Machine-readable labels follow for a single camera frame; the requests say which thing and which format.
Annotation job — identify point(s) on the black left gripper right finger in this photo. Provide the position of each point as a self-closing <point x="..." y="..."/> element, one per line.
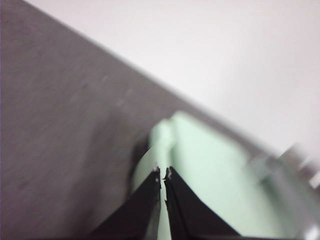
<point x="190" y="215"/>

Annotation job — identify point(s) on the mint green breakfast machine base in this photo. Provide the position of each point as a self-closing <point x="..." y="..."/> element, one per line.
<point x="142" y="170"/>

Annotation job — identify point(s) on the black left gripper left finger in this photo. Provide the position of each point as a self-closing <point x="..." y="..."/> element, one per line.
<point x="140" y="212"/>

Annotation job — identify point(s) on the mint green griddle lid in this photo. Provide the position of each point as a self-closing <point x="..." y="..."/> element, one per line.
<point x="212" y="162"/>

